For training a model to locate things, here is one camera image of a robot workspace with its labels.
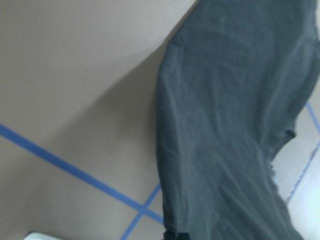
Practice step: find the black printed t-shirt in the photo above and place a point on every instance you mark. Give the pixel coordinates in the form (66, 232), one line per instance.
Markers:
(233, 80)

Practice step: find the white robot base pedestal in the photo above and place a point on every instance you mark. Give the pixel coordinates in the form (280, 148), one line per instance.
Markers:
(39, 236)

